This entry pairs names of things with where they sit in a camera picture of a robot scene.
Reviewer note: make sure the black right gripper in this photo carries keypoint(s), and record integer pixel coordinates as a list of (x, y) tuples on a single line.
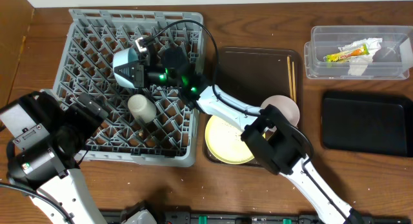
[(139, 75)]

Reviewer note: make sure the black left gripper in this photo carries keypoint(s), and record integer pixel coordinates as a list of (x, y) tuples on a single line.
[(89, 107)]

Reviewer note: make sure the light blue saucer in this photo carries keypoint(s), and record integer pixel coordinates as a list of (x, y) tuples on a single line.
[(121, 58)]

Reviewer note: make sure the cream white cup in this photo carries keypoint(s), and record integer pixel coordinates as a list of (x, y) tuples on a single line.
[(141, 108)]

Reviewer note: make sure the yellow plate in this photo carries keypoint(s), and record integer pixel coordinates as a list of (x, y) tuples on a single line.
[(224, 142)]

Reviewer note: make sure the pink bowl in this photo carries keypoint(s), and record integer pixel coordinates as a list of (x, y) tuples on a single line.
[(287, 107)]

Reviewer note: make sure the wooden chopstick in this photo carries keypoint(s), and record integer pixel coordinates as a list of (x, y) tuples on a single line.
[(293, 82), (289, 77)]

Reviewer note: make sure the yellow green snack wrapper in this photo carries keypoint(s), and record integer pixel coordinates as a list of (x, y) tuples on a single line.
[(346, 55)]

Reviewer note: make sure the white paper napkin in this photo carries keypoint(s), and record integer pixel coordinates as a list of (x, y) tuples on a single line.
[(359, 64)]

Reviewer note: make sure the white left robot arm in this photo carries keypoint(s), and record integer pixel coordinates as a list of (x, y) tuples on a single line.
[(41, 155)]

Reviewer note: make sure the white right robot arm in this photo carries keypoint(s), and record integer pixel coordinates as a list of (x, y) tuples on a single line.
[(275, 143)]

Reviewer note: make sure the grey plastic dish rack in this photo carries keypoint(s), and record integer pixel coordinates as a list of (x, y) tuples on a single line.
[(86, 67)]

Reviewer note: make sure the dark brown tray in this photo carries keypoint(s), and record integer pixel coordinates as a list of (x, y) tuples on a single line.
[(251, 75)]

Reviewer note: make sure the black bin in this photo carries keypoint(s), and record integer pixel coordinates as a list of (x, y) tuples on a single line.
[(367, 122)]

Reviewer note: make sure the clear plastic bin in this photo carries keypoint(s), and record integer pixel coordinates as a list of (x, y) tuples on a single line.
[(392, 62)]

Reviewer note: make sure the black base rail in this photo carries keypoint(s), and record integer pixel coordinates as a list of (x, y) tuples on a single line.
[(186, 216)]

